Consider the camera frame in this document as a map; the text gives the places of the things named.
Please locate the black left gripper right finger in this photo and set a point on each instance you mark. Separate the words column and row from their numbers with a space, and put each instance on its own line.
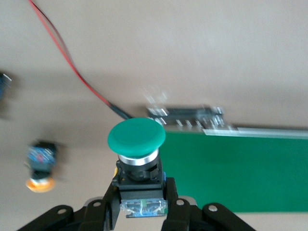
column 183, row 216

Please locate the green conveyor belt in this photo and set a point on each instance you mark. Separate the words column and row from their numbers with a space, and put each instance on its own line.
column 228, row 168

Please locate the yellow mushroom push button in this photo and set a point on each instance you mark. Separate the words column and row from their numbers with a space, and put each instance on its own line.
column 41, row 156

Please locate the green mushroom push button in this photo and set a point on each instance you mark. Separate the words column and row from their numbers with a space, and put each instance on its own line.
column 136, row 137
column 2, row 84

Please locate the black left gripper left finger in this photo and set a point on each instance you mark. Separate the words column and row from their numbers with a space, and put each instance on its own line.
column 96, row 216

